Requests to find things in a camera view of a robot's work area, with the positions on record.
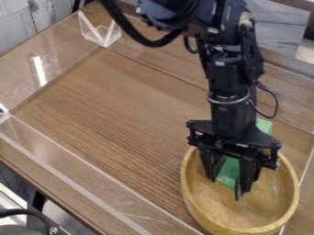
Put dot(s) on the clear acrylic front wall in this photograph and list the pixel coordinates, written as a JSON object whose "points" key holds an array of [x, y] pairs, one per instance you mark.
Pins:
{"points": [[104, 204]]}

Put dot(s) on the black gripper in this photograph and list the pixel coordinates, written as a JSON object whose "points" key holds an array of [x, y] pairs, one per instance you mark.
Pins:
{"points": [[230, 135]]}

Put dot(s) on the green rectangular block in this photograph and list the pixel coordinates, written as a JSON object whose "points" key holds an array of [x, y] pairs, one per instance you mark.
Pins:
{"points": [[228, 171]]}

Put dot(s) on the brown wooden bowl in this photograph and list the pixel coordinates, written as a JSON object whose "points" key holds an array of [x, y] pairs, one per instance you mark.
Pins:
{"points": [[259, 213]]}

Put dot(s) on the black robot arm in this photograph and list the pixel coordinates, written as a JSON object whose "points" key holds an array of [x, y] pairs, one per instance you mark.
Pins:
{"points": [[222, 26]]}

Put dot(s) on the black table leg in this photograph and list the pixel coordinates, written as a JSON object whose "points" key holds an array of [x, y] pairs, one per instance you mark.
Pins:
{"points": [[38, 201]]}

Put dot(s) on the clear acrylic corner bracket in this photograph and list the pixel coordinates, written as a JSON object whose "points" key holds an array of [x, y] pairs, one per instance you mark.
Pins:
{"points": [[104, 36]]}

